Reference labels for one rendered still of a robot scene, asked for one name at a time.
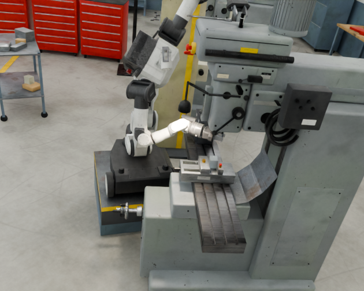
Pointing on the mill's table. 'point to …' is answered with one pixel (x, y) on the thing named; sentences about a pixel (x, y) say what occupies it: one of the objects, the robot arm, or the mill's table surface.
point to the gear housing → (241, 73)
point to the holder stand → (204, 126)
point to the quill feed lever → (238, 112)
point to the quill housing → (226, 106)
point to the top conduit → (249, 56)
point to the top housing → (240, 41)
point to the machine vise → (218, 177)
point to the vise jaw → (204, 165)
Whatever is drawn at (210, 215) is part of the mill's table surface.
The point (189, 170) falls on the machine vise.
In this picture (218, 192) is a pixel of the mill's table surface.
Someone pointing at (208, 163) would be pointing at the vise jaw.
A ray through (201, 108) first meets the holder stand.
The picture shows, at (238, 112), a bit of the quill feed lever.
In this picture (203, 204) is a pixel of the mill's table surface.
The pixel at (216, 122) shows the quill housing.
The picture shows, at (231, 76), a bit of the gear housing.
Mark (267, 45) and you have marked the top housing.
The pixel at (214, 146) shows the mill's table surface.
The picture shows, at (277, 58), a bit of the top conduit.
